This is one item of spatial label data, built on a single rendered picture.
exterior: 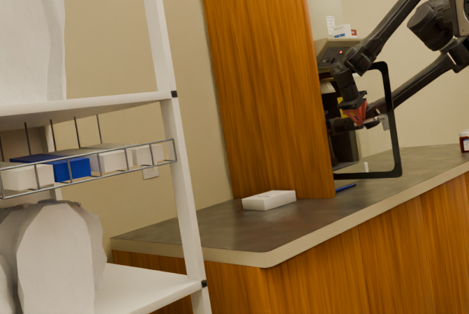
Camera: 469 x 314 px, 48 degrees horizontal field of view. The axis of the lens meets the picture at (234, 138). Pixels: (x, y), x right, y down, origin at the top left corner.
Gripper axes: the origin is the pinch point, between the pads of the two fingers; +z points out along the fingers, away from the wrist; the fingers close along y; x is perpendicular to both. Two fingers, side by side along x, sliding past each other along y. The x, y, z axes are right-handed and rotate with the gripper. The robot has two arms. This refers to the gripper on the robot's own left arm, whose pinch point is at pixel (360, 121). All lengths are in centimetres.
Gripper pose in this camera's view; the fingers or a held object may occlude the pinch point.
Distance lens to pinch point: 184.4
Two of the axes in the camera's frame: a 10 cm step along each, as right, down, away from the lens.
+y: -6.0, 5.1, -6.2
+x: 7.0, -0.5, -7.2
